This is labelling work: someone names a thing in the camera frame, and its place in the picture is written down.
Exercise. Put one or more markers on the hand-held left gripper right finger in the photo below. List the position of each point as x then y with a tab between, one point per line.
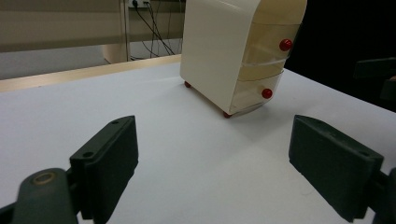
333	165

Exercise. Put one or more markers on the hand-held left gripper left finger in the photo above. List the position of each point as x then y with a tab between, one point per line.
106	161

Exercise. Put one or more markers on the clear drawer with red knob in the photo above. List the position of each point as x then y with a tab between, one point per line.
271	43
255	93

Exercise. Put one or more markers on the cream drawer cabinet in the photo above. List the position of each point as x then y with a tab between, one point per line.
214	46

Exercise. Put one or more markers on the light wooden desk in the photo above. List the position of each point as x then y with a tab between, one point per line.
62	25

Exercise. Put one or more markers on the white power strip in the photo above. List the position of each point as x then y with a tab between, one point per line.
138	3

